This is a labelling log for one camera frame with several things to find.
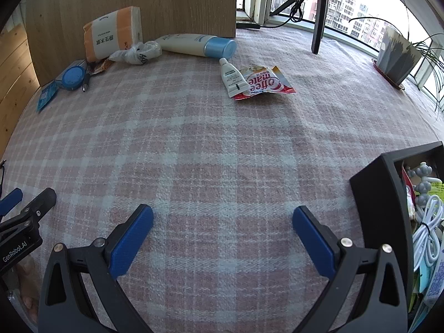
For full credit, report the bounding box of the green spider plant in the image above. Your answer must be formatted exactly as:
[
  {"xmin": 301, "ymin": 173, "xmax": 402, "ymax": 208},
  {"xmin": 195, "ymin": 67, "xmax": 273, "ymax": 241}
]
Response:
[{"xmin": 349, "ymin": 0, "xmax": 444, "ymax": 112}]

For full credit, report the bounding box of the black storage box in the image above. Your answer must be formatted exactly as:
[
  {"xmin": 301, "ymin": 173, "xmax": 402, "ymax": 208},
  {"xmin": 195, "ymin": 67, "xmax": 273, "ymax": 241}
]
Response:
[{"xmin": 350, "ymin": 141, "xmax": 444, "ymax": 333}]

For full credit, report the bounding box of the cream bottle with blue cap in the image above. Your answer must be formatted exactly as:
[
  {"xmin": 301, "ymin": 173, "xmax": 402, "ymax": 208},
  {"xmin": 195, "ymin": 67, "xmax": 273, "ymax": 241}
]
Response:
[{"xmin": 155, "ymin": 34, "xmax": 237, "ymax": 59}]

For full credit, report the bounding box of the person's left hand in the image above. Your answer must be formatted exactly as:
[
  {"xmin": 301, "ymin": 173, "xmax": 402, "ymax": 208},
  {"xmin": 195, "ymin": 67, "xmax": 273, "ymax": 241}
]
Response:
[{"xmin": 10, "ymin": 255, "xmax": 41, "ymax": 324}]

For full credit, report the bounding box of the blue packet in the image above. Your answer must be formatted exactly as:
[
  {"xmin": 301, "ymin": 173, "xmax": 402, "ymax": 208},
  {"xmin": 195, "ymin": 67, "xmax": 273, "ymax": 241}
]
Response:
[{"xmin": 36, "ymin": 81, "xmax": 59, "ymax": 113}]

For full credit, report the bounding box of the small orange packet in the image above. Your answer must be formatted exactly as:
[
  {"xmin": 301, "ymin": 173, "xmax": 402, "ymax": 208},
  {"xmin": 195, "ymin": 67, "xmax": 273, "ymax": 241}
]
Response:
[{"xmin": 91, "ymin": 59, "xmax": 113, "ymax": 75}]

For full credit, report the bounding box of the black pen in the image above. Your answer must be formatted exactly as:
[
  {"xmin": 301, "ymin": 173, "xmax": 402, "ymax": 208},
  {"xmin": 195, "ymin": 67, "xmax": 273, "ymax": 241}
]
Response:
[{"xmin": 82, "ymin": 63, "xmax": 94, "ymax": 93}]

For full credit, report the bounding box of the pine plank panel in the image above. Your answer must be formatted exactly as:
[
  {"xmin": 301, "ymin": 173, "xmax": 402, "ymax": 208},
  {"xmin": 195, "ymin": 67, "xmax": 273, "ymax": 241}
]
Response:
[{"xmin": 0, "ymin": 24, "xmax": 39, "ymax": 162}]

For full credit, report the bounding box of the white coiled cable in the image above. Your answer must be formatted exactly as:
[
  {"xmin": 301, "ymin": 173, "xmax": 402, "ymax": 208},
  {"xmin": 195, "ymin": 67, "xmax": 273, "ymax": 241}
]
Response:
[{"xmin": 413, "ymin": 194, "xmax": 444, "ymax": 268}]

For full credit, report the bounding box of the orange white tissue pack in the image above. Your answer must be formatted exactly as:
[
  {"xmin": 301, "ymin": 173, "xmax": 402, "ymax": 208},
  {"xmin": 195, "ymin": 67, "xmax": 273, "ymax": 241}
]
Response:
[{"xmin": 83, "ymin": 6, "xmax": 143, "ymax": 61}]

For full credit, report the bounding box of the small blue white case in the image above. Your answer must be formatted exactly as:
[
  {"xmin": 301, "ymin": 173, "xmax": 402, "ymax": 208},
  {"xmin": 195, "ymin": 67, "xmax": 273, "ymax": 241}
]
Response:
[{"xmin": 57, "ymin": 59, "xmax": 87, "ymax": 92}]

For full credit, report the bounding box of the pink checked tablecloth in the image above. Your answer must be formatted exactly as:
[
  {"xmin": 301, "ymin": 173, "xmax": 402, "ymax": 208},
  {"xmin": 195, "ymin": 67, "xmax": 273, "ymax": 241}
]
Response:
[{"xmin": 0, "ymin": 28, "xmax": 444, "ymax": 333}]

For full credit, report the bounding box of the red coaster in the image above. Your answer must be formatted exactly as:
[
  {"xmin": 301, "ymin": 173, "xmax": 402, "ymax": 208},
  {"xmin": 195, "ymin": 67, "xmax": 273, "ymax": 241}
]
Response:
[{"xmin": 373, "ymin": 59, "xmax": 406, "ymax": 91}]

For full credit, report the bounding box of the small white tube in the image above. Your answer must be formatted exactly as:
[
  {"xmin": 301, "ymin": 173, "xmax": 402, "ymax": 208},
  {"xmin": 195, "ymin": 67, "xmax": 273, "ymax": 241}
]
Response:
[{"xmin": 219, "ymin": 57, "xmax": 249, "ymax": 98}]

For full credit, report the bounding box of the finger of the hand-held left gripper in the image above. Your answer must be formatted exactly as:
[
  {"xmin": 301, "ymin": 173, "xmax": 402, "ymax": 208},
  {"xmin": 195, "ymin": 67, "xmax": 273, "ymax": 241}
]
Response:
[
  {"xmin": 19, "ymin": 188, "xmax": 57, "ymax": 223},
  {"xmin": 0, "ymin": 188, "xmax": 23, "ymax": 216}
]

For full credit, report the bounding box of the grey white plant pot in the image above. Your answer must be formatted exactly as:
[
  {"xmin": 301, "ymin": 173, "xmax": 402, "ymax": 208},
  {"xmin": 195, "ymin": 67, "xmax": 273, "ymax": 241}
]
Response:
[{"xmin": 376, "ymin": 26, "xmax": 424, "ymax": 85}]

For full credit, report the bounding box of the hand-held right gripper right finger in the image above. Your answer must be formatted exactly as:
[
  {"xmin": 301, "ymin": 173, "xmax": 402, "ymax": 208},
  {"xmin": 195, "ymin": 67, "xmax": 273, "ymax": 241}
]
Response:
[{"xmin": 292, "ymin": 205, "xmax": 408, "ymax": 333}]

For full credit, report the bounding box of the red white creamer packet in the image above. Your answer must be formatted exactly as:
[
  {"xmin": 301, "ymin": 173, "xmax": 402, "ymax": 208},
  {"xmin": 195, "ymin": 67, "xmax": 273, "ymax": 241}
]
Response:
[{"xmin": 232, "ymin": 66, "xmax": 296, "ymax": 100}]

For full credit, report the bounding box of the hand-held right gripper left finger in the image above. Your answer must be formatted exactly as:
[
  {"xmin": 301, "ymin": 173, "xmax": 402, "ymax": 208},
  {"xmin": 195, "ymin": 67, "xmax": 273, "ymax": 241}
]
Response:
[{"xmin": 38, "ymin": 204, "xmax": 154, "ymax": 333}]

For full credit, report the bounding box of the black cable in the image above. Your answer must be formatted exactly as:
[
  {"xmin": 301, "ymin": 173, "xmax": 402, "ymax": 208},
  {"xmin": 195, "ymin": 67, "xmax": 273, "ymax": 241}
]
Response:
[{"xmin": 260, "ymin": 0, "xmax": 306, "ymax": 29}]

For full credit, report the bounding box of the black tripod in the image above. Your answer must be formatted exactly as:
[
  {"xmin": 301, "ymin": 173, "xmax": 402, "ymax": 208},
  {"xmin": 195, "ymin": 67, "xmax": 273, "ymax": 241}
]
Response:
[{"xmin": 269, "ymin": 0, "xmax": 335, "ymax": 55}]

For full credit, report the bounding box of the grey plastic toy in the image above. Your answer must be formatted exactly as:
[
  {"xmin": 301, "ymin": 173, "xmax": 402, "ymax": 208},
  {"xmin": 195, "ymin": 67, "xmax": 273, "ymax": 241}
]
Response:
[{"xmin": 406, "ymin": 162, "xmax": 439, "ymax": 209}]

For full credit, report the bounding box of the white plastic bag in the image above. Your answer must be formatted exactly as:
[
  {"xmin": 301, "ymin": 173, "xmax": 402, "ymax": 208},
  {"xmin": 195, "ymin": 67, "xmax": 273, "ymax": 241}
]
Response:
[{"xmin": 109, "ymin": 41, "xmax": 163, "ymax": 66}]

